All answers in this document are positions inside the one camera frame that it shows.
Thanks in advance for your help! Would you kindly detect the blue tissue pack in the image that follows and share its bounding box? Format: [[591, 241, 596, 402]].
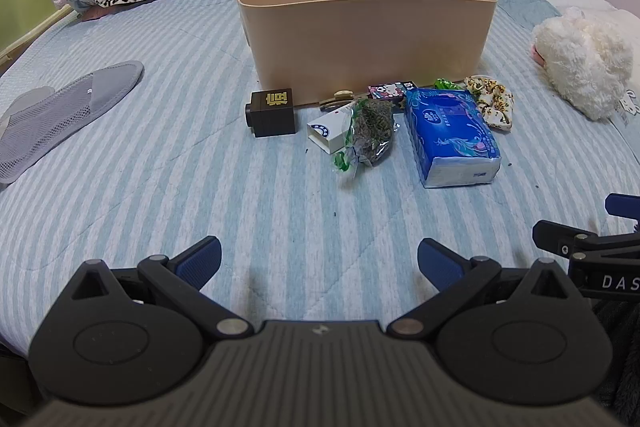
[[404, 88, 502, 188]]

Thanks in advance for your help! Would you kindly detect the blue striped bed sheet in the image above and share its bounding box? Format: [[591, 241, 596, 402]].
[[0, 0, 640, 360]]

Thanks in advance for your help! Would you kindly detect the dark cloth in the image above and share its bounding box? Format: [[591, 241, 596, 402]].
[[589, 298, 640, 415]]

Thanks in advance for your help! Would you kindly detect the pink and black card box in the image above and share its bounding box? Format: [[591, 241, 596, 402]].
[[367, 81, 419, 108]]

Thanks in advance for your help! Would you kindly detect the clear green snack packet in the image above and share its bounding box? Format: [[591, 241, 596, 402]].
[[333, 99, 397, 178]]

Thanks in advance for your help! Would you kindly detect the white plush toy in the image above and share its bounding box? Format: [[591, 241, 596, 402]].
[[530, 7, 635, 122]]

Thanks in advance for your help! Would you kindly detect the small gold metal tool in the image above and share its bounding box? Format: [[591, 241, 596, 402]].
[[319, 89, 357, 111]]

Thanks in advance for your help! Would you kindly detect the black cube box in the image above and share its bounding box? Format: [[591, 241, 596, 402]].
[[244, 88, 297, 138]]

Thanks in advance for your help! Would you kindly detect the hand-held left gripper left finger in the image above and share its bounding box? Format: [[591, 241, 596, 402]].
[[70, 236, 254, 341]]

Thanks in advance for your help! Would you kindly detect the beige storage bin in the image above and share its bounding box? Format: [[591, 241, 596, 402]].
[[234, 0, 498, 106]]

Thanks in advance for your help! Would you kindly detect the floral fabric scrunchie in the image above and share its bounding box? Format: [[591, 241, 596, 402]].
[[463, 76, 515, 130]]

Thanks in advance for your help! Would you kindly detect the small white box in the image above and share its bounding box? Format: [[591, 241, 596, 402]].
[[306, 103, 357, 154]]

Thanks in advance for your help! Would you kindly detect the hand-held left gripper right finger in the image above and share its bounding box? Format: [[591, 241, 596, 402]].
[[386, 237, 572, 339]]

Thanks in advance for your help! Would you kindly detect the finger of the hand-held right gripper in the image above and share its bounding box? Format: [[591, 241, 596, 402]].
[[604, 193, 640, 222], [532, 219, 640, 262]]

